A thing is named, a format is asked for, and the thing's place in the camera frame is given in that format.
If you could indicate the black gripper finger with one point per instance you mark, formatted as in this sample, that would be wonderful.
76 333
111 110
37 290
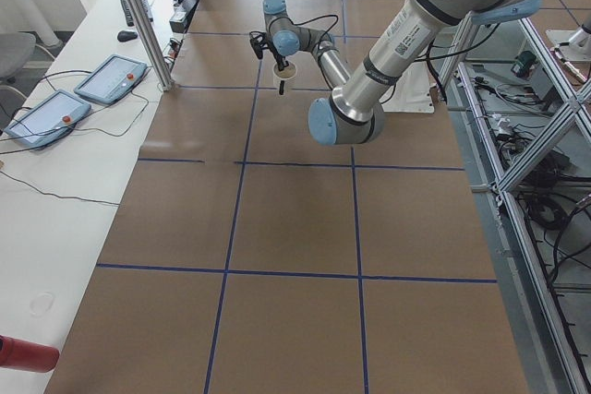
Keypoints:
280 61

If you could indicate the white mug black handle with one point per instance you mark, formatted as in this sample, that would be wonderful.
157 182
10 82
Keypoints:
284 78

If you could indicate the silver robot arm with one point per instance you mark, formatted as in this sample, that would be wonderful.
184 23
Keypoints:
352 114

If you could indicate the black computer mouse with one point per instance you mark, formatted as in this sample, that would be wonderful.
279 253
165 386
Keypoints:
126 35

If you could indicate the far teach pendant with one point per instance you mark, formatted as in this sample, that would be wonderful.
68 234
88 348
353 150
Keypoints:
112 80

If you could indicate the teach pendant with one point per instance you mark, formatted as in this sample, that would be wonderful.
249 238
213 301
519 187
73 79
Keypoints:
48 121
112 80

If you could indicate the near teach pendant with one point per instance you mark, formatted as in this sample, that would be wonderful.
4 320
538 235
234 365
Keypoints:
48 121

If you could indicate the grey office chair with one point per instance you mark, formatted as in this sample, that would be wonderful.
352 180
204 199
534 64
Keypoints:
17 49

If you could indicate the red bottle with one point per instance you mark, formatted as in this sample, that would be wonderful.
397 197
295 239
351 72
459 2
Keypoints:
27 356

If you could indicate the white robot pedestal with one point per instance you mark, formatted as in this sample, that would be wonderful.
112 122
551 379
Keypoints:
412 92

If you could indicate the aluminium side frame rail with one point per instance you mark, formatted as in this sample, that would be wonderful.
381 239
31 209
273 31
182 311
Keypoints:
525 88

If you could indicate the aluminium frame post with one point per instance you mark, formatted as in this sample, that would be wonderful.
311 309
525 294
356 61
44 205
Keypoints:
150 43

